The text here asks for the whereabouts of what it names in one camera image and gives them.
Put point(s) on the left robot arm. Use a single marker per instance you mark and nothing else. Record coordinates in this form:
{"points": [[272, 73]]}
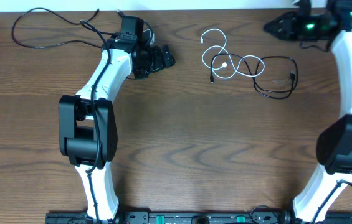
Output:
{"points": [[87, 128]]}

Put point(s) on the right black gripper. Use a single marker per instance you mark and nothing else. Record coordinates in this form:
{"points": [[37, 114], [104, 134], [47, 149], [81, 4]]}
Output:
{"points": [[288, 20]]}

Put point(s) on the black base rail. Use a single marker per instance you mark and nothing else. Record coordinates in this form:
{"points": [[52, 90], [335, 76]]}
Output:
{"points": [[143, 217]]}

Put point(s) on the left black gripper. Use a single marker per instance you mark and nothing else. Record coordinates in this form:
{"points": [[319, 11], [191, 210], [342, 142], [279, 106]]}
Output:
{"points": [[156, 59]]}

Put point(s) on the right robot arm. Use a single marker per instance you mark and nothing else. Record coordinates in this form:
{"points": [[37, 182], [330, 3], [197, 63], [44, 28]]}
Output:
{"points": [[333, 171]]}

